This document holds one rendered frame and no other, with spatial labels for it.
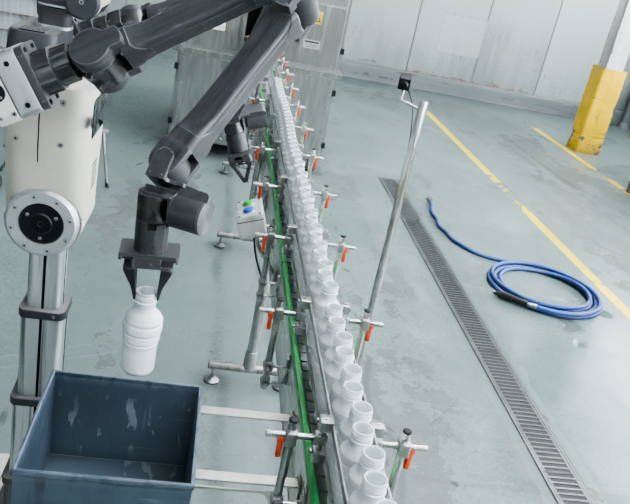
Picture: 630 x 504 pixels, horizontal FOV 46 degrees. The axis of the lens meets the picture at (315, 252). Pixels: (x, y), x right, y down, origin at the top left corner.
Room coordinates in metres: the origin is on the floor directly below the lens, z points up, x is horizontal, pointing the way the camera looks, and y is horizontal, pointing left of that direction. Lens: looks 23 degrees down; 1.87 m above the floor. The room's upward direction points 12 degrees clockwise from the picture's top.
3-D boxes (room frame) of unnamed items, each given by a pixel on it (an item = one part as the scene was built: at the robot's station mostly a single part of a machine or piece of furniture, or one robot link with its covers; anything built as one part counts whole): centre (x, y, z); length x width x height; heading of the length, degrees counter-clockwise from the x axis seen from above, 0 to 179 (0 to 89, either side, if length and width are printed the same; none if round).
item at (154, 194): (1.16, 0.28, 1.41); 0.07 x 0.06 x 0.07; 75
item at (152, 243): (1.16, 0.28, 1.35); 0.10 x 0.07 x 0.07; 102
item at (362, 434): (1.00, -0.14, 1.08); 0.06 x 0.06 x 0.17
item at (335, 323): (1.35, -0.07, 1.08); 0.06 x 0.06 x 0.17
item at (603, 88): (9.91, -3.22, 0.55); 0.40 x 0.40 x 1.10; 10
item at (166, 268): (1.16, 0.27, 1.28); 0.07 x 0.07 x 0.09; 12
